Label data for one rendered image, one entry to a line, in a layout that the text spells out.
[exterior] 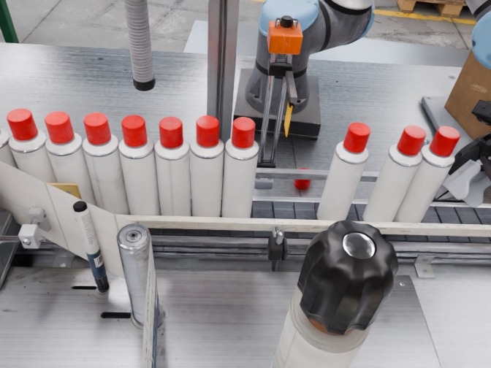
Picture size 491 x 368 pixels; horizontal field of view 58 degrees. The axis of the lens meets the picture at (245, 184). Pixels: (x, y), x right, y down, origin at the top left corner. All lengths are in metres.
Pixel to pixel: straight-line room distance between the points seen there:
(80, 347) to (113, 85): 0.71
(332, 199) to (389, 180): 0.09
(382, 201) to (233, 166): 0.26
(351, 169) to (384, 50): 0.83
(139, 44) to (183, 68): 0.58
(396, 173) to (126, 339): 0.46
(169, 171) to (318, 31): 0.47
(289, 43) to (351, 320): 0.38
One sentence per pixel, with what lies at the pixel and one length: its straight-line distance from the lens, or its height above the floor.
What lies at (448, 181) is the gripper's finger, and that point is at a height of 0.99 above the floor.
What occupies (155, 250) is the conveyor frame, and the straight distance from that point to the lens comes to 0.77.
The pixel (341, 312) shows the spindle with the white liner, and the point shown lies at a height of 1.13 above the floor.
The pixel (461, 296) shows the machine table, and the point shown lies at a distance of 0.87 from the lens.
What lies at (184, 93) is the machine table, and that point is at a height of 0.83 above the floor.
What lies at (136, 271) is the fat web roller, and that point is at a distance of 0.55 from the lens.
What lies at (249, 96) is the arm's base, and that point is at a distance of 1.03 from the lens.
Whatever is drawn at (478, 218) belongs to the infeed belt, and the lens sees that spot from 0.93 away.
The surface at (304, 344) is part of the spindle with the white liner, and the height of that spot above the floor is 1.05.
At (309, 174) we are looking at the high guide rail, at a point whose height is 0.96.
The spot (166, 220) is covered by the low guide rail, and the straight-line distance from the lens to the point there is 0.73.
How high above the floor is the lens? 1.48
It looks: 45 degrees down
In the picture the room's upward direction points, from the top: 6 degrees clockwise
